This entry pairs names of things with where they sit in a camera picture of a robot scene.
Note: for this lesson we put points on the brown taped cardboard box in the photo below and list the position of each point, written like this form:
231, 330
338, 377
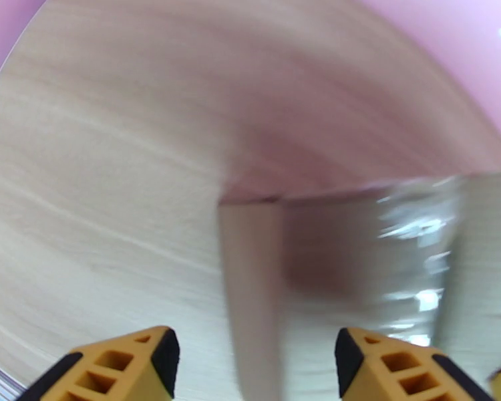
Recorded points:
359, 266

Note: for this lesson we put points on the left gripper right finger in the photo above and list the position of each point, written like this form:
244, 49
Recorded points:
401, 375

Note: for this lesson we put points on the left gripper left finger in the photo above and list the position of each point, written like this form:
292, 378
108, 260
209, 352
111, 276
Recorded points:
108, 370

